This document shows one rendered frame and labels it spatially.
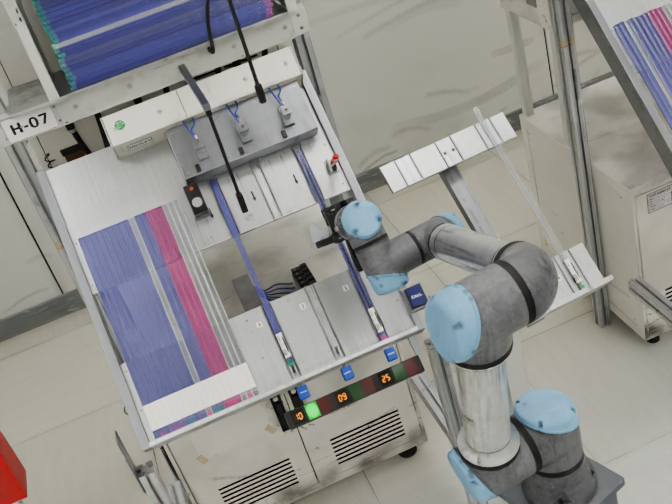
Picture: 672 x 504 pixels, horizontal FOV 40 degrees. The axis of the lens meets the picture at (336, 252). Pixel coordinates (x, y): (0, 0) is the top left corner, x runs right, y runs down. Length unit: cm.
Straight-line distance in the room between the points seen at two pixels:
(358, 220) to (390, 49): 232
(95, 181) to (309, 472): 105
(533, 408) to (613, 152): 124
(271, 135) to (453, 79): 209
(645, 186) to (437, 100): 168
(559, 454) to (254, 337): 75
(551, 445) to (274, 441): 103
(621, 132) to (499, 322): 161
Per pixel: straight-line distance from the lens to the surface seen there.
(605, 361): 308
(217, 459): 263
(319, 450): 271
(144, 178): 229
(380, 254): 182
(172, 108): 226
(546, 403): 185
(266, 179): 226
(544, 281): 151
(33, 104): 224
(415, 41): 410
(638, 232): 281
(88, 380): 375
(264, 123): 225
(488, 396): 161
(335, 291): 218
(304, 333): 216
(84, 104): 227
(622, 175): 279
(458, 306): 145
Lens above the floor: 206
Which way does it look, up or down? 32 degrees down
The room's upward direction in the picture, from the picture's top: 18 degrees counter-clockwise
